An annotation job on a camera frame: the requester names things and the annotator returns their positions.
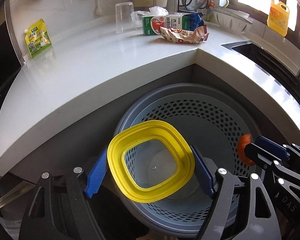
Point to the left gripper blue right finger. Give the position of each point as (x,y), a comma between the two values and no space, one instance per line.
(202,173)

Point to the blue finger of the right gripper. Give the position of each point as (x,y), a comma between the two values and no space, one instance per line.
(272,147)

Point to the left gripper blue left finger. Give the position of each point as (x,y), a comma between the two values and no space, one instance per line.
(96,175)

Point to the yellow square plastic lid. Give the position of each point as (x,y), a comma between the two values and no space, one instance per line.
(150,161)

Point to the red white snack bag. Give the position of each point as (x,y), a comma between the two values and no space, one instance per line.
(197,36)

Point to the green white milk carton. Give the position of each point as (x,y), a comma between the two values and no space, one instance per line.
(152,25)

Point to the white plastic bag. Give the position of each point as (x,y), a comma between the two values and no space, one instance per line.
(137,16)

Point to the grey perforated trash bin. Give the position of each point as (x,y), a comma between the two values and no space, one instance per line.
(207,119)

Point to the black kitchen sink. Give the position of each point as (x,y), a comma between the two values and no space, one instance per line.
(269,65)

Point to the yellow detergent bottle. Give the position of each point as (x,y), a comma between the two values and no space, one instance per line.
(278,18)

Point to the white leaf pattern bowl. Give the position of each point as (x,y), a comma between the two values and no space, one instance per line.
(231,22)

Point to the yellow green seasoning pouch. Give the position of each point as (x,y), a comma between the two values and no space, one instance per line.
(37,38)

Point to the blue white bottle brush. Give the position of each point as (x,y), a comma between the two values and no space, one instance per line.
(98,9)

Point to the clear plastic cup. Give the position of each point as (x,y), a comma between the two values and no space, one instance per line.
(124,16)

